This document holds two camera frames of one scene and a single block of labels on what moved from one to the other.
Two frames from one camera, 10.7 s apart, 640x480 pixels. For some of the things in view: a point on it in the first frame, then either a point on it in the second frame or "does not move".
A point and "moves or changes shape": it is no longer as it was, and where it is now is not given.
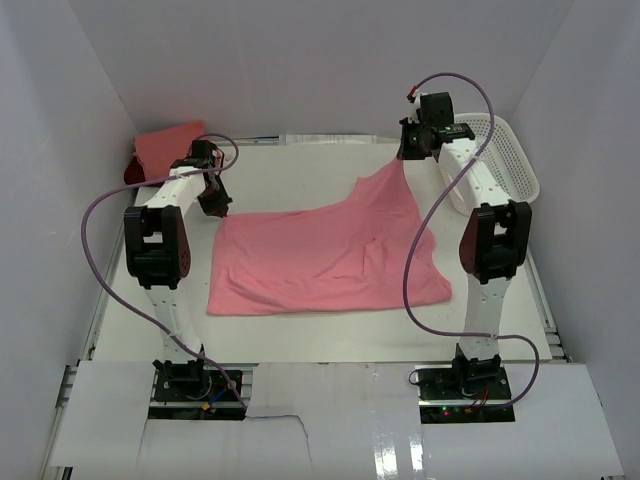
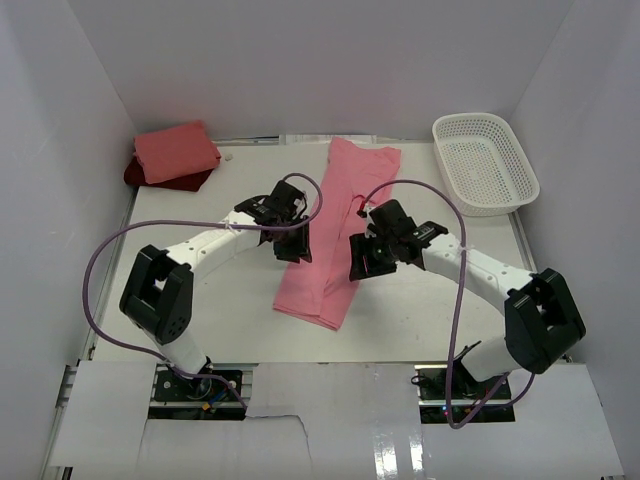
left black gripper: x=219 y=207 to x=301 y=247
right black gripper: x=406 y=153 to x=359 y=248
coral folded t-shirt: x=159 y=151 does not move
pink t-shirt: x=347 y=255 moves or changes shape
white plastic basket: x=503 y=158 does not move
